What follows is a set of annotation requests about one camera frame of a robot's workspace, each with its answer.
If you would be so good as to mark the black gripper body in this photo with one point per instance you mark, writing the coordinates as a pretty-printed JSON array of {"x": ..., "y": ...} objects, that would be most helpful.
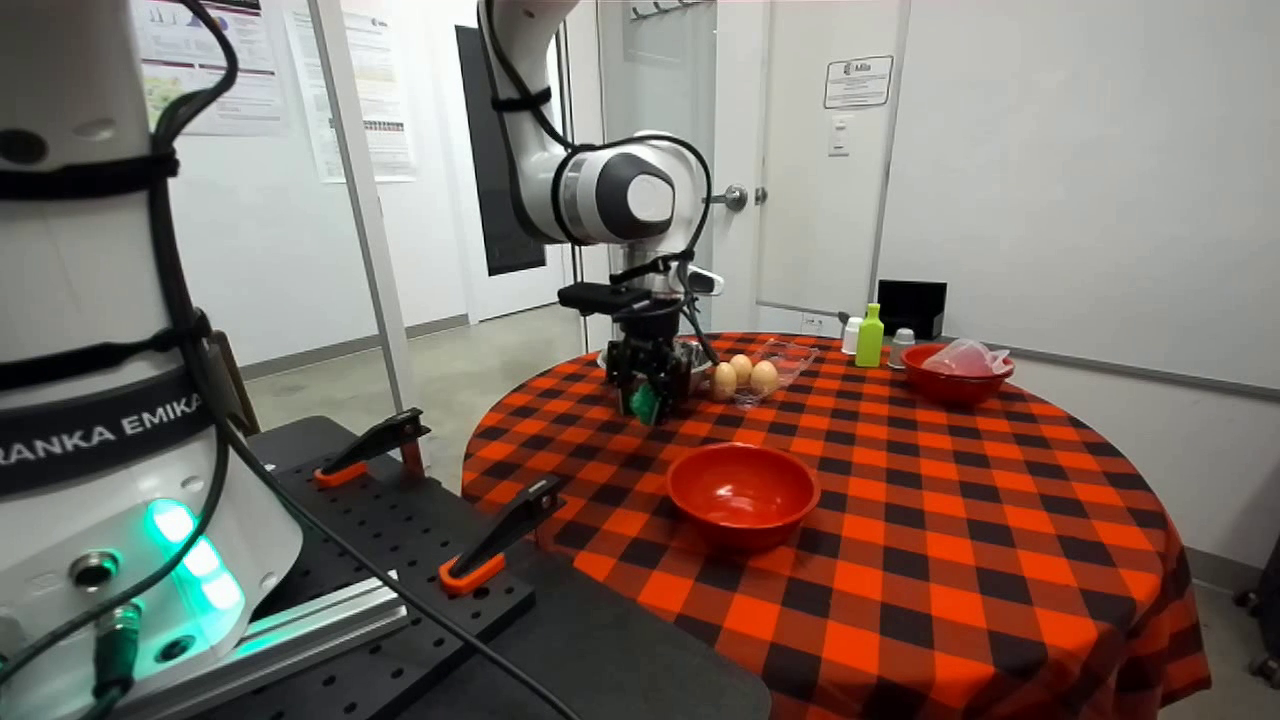
[{"x": 649, "y": 351}]

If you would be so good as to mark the white Franka Emika robot arm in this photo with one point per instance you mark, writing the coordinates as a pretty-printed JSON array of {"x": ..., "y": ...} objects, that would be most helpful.
[{"x": 82, "y": 264}]

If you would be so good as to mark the steel mixing bowl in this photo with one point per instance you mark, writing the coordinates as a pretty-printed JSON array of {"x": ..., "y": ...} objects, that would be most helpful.
[{"x": 700, "y": 363}]

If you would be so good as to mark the orange bowl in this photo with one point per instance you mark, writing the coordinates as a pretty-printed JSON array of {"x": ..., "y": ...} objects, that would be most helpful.
[{"x": 743, "y": 489}]

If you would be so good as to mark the red bowl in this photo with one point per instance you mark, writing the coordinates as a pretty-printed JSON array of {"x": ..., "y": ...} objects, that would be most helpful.
[{"x": 952, "y": 385}]

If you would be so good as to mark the beige egg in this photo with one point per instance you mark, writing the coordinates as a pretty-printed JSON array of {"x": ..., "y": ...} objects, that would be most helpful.
[
  {"x": 727, "y": 383},
  {"x": 743, "y": 365},
  {"x": 766, "y": 376}
]

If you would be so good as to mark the clear plastic container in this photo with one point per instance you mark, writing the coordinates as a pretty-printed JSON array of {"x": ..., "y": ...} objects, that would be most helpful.
[{"x": 794, "y": 363}]

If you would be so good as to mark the small white bottle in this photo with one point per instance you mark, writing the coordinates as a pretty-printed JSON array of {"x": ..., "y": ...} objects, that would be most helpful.
[{"x": 849, "y": 339}]

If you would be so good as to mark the black orange clamp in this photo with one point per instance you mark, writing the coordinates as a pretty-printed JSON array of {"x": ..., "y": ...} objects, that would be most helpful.
[
  {"x": 381, "y": 440},
  {"x": 500, "y": 539}
]

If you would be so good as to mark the white door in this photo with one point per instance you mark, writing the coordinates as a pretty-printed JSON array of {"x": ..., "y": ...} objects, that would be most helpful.
[{"x": 812, "y": 224}]

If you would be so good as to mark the green squeeze bottle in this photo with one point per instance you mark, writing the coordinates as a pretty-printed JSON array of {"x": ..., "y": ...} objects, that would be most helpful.
[{"x": 869, "y": 341}]

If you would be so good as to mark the small clear jar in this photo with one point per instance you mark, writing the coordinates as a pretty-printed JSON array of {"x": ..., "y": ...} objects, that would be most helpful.
[{"x": 903, "y": 345}]

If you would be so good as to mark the black box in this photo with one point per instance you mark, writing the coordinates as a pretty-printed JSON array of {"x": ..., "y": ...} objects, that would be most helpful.
[{"x": 912, "y": 306}]

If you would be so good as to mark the black perforated mounting board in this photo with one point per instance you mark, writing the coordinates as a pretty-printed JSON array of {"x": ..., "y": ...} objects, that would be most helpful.
[{"x": 586, "y": 654}]

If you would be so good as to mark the clear plastic bag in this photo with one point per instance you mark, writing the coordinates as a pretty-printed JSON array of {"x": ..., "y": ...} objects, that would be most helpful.
[{"x": 966, "y": 359}]

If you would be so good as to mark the red black plaid tablecloth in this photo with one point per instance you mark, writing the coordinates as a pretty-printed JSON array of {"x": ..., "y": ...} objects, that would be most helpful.
[{"x": 935, "y": 562}]

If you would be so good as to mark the white door sign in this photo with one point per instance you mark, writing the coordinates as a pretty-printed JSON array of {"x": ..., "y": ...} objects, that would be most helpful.
[{"x": 856, "y": 83}]

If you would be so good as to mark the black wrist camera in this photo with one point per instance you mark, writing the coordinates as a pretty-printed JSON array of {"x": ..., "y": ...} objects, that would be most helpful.
[{"x": 590, "y": 297}]

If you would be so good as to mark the black wall panel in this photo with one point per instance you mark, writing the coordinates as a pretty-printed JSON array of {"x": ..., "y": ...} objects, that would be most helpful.
[{"x": 490, "y": 202}]

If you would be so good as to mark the aluminium frame post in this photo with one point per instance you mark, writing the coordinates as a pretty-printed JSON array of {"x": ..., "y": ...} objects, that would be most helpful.
[{"x": 363, "y": 202}]

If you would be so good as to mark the white text wall poster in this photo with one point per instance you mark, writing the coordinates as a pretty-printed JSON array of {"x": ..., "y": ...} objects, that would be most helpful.
[{"x": 386, "y": 94}]

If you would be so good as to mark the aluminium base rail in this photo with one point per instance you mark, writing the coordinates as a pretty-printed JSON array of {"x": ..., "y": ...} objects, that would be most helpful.
[{"x": 320, "y": 627}]

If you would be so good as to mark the wall poster with green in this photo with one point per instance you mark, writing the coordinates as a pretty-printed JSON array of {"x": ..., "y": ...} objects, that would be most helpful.
[{"x": 254, "y": 83}]

